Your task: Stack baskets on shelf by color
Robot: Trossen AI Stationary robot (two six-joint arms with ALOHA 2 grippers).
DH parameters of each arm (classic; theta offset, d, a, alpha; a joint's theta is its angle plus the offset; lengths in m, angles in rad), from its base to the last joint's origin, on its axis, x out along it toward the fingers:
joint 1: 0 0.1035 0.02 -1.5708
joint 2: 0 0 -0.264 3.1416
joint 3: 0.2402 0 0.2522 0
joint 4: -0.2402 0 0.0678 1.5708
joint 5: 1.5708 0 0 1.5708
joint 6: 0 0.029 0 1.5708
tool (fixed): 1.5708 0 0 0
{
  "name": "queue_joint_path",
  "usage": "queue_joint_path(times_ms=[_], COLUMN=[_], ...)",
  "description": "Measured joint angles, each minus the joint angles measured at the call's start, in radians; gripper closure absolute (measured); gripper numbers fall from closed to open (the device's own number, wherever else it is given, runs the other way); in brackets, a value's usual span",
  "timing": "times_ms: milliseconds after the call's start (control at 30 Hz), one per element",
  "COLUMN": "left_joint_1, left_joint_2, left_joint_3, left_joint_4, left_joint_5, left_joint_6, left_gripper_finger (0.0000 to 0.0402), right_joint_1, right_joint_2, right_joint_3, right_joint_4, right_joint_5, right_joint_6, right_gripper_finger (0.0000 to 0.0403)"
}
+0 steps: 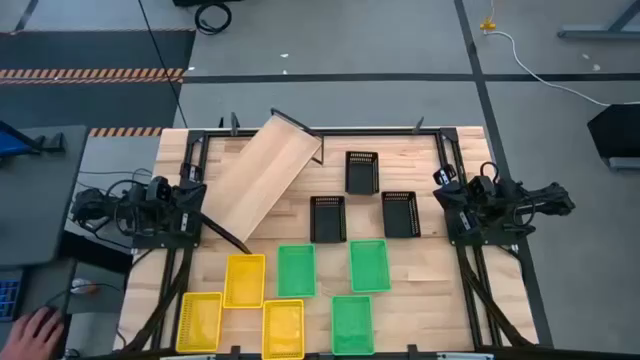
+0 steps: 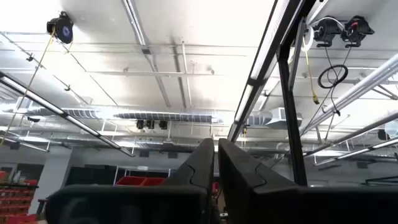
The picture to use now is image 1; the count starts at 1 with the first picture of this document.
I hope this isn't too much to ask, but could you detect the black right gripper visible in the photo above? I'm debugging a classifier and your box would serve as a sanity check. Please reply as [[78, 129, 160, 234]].
[[432, 163, 480, 235]]

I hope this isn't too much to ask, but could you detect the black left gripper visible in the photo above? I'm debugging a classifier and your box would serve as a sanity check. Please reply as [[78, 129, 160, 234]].
[[172, 162, 207, 236]]

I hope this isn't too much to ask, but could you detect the black plastic basket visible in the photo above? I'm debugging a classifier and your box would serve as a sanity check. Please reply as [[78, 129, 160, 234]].
[[309, 195, 348, 245], [381, 190, 422, 239], [344, 150, 380, 196]]

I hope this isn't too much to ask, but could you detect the yellow plastic basket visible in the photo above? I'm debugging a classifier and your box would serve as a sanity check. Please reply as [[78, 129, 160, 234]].
[[222, 253, 267, 310], [174, 291, 224, 354], [261, 298, 306, 360]]

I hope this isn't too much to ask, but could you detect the green plastic basket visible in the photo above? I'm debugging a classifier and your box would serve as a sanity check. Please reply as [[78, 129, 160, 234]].
[[276, 243, 318, 299], [348, 238, 393, 294], [330, 294, 376, 357]]

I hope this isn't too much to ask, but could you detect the white and orange plug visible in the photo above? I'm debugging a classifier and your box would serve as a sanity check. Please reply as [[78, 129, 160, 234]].
[[69, 277, 97, 296]]

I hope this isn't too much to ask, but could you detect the grey side desk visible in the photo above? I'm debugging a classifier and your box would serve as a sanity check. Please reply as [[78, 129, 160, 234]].
[[0, 124, 90, 266]]

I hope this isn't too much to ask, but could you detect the grey keyboard tray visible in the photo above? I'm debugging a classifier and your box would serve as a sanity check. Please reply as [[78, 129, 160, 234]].
[[0, 257, 77, 360]]

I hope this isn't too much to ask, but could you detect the black case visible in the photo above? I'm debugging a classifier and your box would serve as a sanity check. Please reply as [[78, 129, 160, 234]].
[[587, 102, 640, 171]]

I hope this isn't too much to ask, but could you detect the computer monitor with stand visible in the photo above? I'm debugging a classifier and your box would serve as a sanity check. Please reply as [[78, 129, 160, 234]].
[[0, 119, 67, 161]]

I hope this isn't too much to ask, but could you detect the backlit computer keyboard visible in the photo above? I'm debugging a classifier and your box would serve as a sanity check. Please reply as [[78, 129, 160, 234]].
[[0, 278, 24, 322]]

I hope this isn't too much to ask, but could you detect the person's hand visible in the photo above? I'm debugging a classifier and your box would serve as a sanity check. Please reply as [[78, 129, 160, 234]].
[[0, 305, 66, 360]]

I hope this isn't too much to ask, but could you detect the grey metal stand leg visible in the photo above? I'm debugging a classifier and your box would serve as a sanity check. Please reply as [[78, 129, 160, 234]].
[[557, 0, 640, 40]]

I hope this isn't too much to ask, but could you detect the wooden shelf with black frame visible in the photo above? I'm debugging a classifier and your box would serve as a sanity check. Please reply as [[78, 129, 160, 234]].
[[199, 107, 326, 255]]

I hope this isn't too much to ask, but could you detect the black aluminium table frame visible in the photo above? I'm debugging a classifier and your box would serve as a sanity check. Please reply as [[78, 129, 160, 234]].
[[119, 127, 555, 360]]

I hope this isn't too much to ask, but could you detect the long thin black cable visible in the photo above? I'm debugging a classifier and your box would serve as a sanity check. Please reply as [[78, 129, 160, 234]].
[[137, 0, 189, 129]]

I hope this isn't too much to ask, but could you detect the thick white cable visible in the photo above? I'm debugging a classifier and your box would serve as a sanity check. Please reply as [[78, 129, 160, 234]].
[[482, 29, 640, 109]]

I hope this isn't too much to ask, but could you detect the coiled black cable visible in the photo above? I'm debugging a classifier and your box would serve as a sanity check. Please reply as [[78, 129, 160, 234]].
[[193, 2, 233, 36]]

